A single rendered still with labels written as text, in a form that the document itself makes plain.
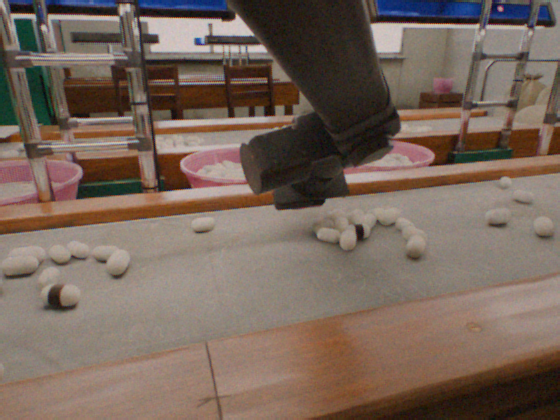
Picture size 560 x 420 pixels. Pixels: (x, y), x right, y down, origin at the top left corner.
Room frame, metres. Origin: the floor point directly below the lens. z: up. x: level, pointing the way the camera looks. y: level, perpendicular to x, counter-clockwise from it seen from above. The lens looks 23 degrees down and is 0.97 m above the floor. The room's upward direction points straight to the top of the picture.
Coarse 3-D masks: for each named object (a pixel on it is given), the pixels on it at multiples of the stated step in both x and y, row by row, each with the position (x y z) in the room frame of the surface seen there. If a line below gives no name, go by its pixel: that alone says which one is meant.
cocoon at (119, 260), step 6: (114, 252) 0.39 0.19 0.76; (120, 252) 0.39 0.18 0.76; (126, 252) 0.40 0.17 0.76; (114, 258) 0.38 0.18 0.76; (120, 258) 0.38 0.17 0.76; (126, 258) 0.39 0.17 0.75; (108, 264) 0.37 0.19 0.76; (114, 264) 0.37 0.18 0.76; (120, 264) 0.37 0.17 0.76; (126, 264) 0.38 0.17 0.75; (108, 270) 0.37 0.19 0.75; (114, 270) 0.37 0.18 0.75; (120, 270) 0.37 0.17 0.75
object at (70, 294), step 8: (48, 288) 0.32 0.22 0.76; (64, 288) 0.32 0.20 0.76; (72, 288) 0.32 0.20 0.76; (40, 296) 0.32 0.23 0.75; (64, 296) 0.31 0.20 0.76; (72, 296) 0.32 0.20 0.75; (80, 296) 0.32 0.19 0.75; (48, 304) 0.32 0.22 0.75; (64, 304) 0.31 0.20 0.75; (72, 304) 0.32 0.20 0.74
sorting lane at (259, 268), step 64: (448, 192) 0.66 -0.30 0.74; (512, 192) 0.66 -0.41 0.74; (0, 256) 0.42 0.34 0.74; (192, 256) 0.42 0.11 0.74; (256, 256) 0.42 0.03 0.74; (320, 256) 0.42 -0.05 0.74; (384, 256) 0.42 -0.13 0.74; (448, 256) 0.42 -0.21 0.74; (512, 256) 0.42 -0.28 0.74; (0, 320) 0.30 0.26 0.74; (64, 320) 0.30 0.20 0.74; (128, 320) 0.30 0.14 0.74; (192, 320) 0.30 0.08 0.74; (256, 320) 0.30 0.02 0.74
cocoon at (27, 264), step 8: (24, 256) 0.38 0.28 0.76; (32, 256) 0.39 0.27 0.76; (8, 264) 0.37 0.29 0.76; (16, 264) 0.37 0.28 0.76; (24, 264) 0.38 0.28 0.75; (32, 264) 0.38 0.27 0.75; (8, 272) 0.37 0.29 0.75; (16, 272) 0.37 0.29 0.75; (24, 272) 0.38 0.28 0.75; (32, 272) 0.38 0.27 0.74
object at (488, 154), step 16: (448, 0) 1.21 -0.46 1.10; (496, 0) 1.24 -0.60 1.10; (480, 16) 1.08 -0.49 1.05; (528, 16) 1.12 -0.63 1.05; (480, 32) 1.07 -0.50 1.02; (528, 32) 1.11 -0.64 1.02; (480, 48) 1.07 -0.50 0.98; (528, 48) 1.11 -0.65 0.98; (512, 80) 1.13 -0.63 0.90; (464, 96) 1.08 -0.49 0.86; (512, 96) 1.12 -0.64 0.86; (464, 112) 1.07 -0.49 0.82; (512, 112) 1.11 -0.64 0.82; (464, 128) 1.07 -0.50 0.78; (512, 128) 1.12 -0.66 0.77; (464, 144) 1.07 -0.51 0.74; (448, 160) 1.08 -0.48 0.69; (464, 160) 1.07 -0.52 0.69; (480, 160) 1.09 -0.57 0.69
